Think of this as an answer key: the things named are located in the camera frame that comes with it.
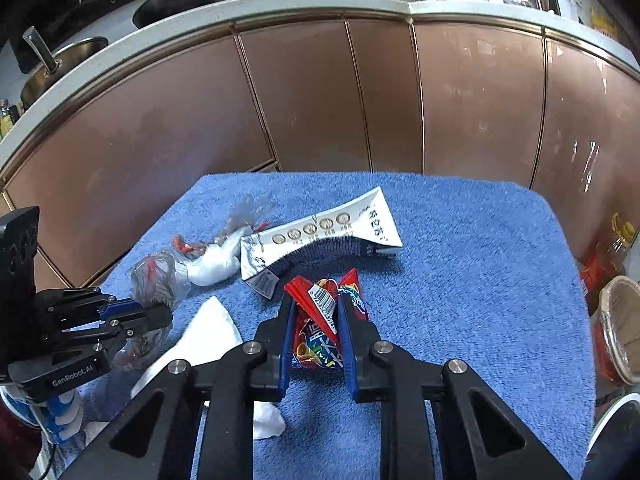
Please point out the clear plastic bag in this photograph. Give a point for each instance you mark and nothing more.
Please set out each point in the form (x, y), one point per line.
(161, 278)

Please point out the steel pot with handle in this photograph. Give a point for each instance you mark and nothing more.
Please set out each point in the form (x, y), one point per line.
(54, 66)

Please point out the white round trash bin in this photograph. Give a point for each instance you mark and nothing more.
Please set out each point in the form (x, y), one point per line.
(614, 447)

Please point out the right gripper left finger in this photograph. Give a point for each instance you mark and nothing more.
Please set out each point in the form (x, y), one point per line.
(258, 370)

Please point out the white tissue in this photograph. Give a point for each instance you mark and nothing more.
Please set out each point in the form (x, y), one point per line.
(219, 262)
(210, 335)

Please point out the blue towel mat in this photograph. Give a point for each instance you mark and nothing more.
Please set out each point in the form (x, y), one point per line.
(418, 328)

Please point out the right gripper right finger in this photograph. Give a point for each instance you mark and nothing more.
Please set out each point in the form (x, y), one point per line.
(377, 371)

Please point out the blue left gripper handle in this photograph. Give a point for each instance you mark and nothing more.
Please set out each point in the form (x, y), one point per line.
(61, 416)

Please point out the red snack wrapper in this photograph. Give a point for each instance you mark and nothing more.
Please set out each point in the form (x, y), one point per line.
(315, 343)

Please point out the brown bucket with liner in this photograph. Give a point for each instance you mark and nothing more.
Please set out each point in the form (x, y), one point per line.
(615, 332)

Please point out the white folded tissue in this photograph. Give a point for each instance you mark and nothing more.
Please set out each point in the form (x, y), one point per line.
(210, 335)

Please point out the white kitchen countertop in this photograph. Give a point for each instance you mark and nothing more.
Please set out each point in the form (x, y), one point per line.
(207, 23)

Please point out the yellow cooking oil bottle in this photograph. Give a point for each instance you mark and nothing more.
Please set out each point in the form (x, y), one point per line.
(606, 260)

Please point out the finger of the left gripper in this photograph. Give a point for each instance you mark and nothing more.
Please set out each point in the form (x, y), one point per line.
(73, 344)
(132, 317)

